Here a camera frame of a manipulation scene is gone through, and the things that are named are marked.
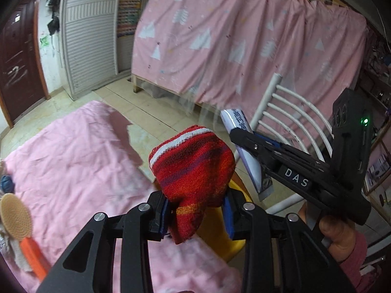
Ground white metal chair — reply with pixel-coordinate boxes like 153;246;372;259
250;73;390;256

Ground purple white milk powder box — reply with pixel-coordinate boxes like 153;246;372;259
220;109;274;201

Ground blue knit sock ball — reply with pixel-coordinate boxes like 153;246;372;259
1;175;15;194

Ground black hanging bags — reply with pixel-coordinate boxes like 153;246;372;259
46;0;61;36

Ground pink tree-print curtain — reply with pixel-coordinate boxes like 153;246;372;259
131;0;367;118

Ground person's right hand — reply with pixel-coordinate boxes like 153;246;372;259
297;202;358;263

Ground colourful wall chart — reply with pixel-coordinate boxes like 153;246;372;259
117;0;142;37

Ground dark brown door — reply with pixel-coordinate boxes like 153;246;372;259
1;0;50;128

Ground orange handled scrub brush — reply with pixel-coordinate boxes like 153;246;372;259
1;193;51;282

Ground white slatted wardrobe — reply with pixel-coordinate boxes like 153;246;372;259
60;0;130;101

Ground red striped knit hat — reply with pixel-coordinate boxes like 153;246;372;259
148;125;236;245

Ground pink bed sheet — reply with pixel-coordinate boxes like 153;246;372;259
5;101;241;292

